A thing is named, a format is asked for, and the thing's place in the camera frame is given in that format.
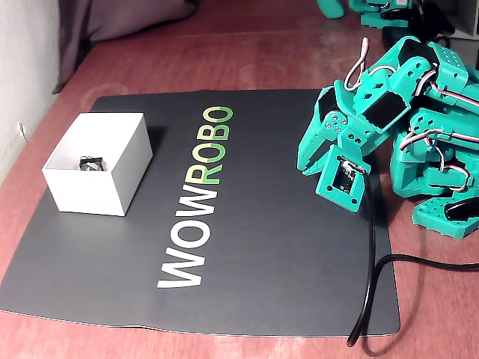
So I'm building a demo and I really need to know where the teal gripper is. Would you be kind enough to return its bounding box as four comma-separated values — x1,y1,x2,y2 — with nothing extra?
296,80,379,177

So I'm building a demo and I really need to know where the small black battery pack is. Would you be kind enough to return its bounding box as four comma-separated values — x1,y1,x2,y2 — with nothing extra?
78,155,109,173

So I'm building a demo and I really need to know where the white open cardboard box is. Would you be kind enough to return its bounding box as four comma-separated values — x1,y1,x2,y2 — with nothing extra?
41,111,154,217

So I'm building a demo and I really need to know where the black WOWROBO printed mat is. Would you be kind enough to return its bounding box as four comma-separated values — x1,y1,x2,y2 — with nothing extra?
0,88,401,336

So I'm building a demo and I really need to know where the grey curtain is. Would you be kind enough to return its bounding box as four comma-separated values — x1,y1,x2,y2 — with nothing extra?
52,0,199,94

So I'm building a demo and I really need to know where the teal wrist camera housing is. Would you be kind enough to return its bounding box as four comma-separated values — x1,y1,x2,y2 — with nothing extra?
314,144,371,212

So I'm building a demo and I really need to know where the black camera cable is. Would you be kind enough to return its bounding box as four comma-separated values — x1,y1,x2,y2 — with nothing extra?
346,164,479,356

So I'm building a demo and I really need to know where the white red servo wire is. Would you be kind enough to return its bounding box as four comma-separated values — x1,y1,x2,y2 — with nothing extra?
344,36,370,90

